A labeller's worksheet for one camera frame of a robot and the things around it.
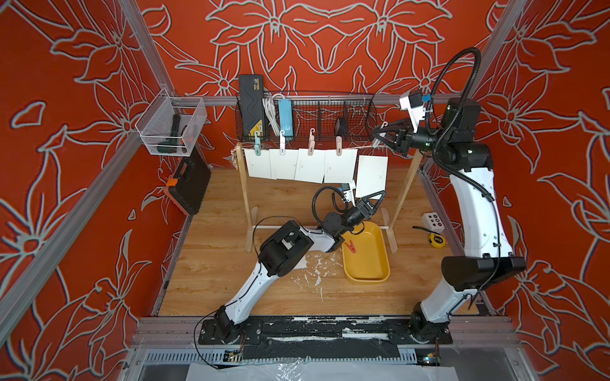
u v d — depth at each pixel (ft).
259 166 2.33
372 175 2.46
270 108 2.78
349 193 2.50
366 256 3.00
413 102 1.72
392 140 1.96
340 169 2.32
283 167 2.32
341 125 3.03
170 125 2.93
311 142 2.07
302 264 1.98
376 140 2.04
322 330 2.43
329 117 3.20
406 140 1.79
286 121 2.95
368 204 2.44
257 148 2.05
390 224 3.04
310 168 2.32
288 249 1.90
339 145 2.07
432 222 3.11
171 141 2.66
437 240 2.96
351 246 3.02
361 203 2.39
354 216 2.46
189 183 3.11
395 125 1.96
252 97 2.82
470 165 1.53
